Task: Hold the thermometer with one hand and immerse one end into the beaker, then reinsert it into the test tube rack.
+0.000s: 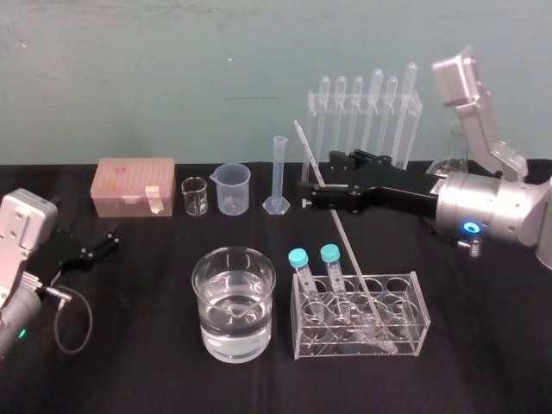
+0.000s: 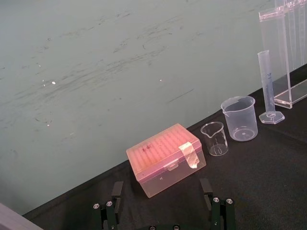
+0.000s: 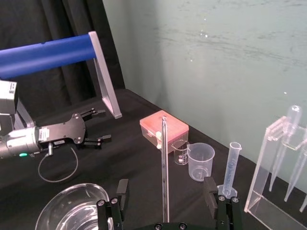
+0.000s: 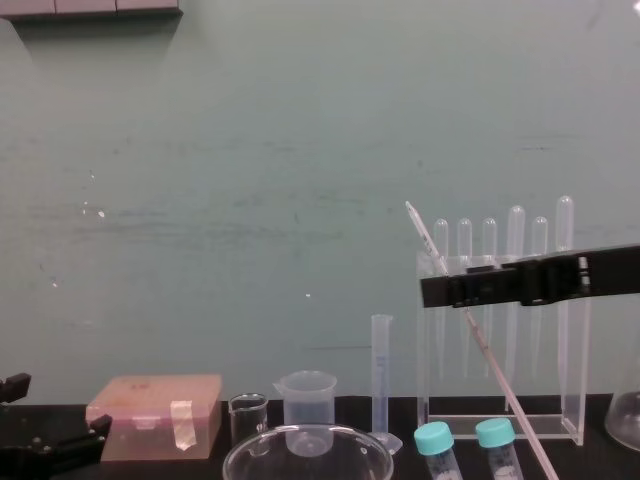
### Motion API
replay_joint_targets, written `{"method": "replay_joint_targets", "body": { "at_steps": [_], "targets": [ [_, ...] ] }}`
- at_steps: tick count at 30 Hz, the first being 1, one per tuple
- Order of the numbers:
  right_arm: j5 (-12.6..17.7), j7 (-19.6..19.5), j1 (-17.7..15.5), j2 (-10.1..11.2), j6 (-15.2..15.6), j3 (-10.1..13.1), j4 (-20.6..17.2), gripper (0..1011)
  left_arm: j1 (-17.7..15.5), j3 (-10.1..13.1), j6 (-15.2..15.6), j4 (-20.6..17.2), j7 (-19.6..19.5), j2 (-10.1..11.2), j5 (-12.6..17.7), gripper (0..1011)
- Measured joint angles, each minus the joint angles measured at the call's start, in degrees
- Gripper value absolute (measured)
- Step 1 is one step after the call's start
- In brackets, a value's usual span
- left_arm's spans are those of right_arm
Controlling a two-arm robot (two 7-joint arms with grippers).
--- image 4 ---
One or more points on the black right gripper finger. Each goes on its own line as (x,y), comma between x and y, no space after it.
(500,287)
(520,260)

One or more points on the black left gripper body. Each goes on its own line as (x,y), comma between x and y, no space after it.
(25,460)

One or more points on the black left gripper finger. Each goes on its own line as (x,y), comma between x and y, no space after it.
(97,429)
(15,387)

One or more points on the long glass thermometer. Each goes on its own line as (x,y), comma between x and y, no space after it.
(510,400)

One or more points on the clear acrylic tube rack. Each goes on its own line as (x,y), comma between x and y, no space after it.
(580,375)

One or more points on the teal capped centrifuge tube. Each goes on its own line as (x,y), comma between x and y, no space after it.
(434,437)
(495,434)

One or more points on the small glass beaker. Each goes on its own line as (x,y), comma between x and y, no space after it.
(247,417)

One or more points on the translucent plastic beaker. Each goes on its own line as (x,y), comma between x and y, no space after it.
(307,400)

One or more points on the pink translucent plastic box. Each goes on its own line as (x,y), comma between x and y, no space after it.
(135,415)

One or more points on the strip of clear tape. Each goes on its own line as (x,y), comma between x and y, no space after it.
(183,425)

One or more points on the clear plastic graduated cylinder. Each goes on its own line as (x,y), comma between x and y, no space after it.
(381,370)

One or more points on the clear glass conical flask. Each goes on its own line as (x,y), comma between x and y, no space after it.
(625,425)

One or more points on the round clear glass dish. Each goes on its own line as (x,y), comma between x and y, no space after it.
(250,462)

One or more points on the grey wall cabinet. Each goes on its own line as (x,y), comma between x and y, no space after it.
(90,7)

